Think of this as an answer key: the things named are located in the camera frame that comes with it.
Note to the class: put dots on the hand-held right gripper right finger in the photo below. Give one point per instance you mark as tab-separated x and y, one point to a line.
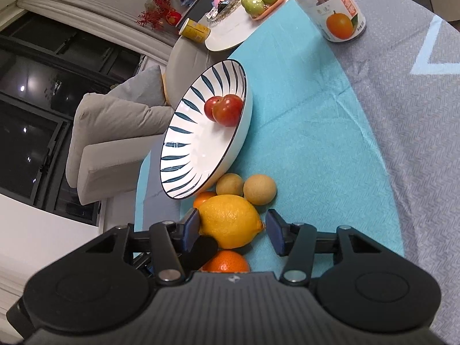
274	233

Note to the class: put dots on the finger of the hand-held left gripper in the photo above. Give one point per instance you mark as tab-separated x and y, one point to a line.
204	251

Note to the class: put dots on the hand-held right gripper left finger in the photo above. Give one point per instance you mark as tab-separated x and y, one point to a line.
190	230

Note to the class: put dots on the large mandarin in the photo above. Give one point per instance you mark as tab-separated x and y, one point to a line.
228	261

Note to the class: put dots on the small orange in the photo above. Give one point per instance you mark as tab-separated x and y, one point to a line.
203	198

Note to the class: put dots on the yellow lemon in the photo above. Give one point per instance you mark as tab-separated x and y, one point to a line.
230	219

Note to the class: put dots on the brown kiwi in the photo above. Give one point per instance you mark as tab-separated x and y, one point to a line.
259	189
230	184

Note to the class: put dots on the brown kiwi front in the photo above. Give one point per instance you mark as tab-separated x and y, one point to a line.
230	184

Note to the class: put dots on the white blue-striped bowl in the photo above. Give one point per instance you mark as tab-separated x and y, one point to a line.
190	143

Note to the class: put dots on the beige sofa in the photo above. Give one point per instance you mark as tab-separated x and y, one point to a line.
107	165

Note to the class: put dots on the teal cloth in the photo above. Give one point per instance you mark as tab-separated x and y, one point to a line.
305	133

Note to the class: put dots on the red plum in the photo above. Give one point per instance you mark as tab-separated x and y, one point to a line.
229	110
212	107

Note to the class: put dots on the beige cushion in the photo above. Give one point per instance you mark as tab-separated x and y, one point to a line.
115	118

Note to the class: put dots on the grey cushion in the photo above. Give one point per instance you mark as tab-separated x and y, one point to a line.
143	86

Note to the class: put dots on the dark window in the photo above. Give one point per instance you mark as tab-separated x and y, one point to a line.
36	133

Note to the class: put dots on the white oval coffee table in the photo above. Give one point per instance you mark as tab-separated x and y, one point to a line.
230	34

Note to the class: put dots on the yellow can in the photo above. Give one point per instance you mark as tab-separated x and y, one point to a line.
194	29

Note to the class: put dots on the red flower plant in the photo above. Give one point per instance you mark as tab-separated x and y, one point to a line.
156	10

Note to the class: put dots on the glass platter with snacks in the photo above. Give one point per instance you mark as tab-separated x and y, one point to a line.
226	7

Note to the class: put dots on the clear jar with orange label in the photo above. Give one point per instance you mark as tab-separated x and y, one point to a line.
334	7

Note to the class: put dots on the white curtain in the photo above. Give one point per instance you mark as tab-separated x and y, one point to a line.
90	7

